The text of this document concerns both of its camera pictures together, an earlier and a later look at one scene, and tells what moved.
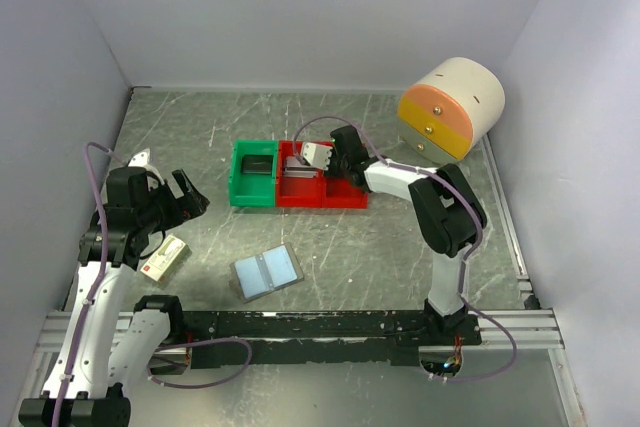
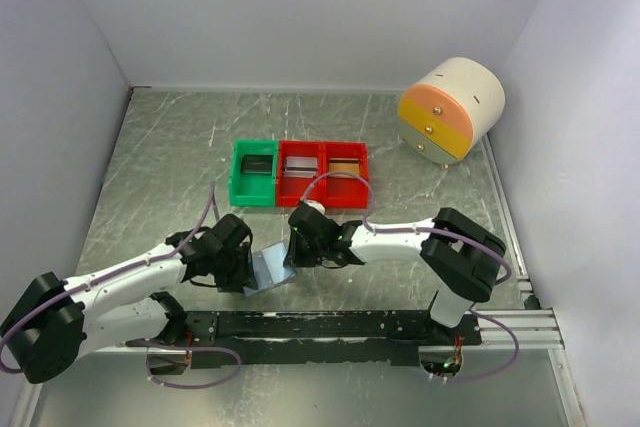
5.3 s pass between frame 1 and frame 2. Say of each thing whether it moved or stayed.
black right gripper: moved
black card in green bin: stayed
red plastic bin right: stayed
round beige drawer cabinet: stayed
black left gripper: moved
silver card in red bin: stayed
